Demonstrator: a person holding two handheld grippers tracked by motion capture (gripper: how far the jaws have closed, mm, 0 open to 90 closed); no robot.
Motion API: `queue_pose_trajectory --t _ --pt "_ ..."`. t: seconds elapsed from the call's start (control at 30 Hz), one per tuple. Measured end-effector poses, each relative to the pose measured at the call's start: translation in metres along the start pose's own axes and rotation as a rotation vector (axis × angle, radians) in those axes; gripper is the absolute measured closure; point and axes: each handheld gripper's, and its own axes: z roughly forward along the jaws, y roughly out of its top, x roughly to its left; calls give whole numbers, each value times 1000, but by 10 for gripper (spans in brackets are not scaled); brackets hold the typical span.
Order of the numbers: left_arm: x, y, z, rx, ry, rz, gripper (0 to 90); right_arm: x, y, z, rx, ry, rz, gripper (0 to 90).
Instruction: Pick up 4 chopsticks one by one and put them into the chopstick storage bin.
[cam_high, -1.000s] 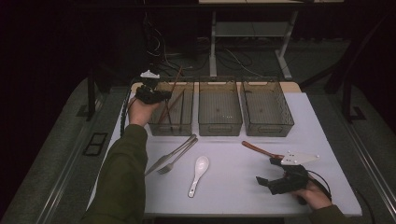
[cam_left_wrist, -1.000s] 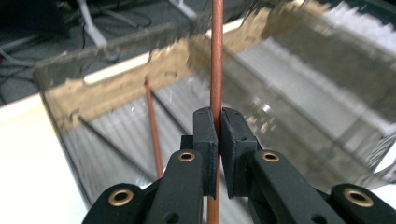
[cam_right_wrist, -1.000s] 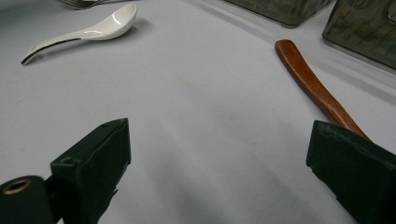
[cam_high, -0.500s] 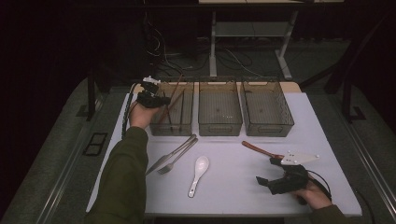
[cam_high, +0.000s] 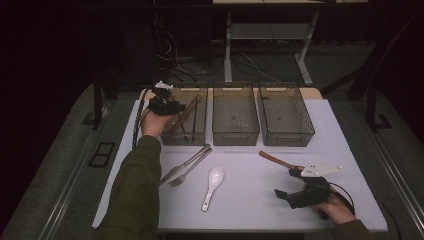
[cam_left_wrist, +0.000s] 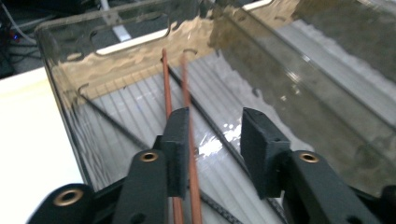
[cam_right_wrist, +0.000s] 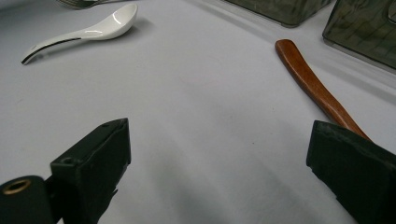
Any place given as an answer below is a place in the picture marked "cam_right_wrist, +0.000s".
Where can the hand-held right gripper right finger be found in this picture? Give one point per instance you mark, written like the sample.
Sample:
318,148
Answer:
358,174

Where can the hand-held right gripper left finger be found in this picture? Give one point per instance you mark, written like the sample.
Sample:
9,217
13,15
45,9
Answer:
90,174

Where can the smoky translucent plastic bin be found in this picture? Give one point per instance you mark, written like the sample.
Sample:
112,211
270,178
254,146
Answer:
280,11
364,34

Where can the brown wooden spoon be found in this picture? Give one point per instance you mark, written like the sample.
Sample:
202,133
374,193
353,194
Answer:
308,81

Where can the white ceramic spoon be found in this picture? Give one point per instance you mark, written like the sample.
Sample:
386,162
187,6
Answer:
112,26

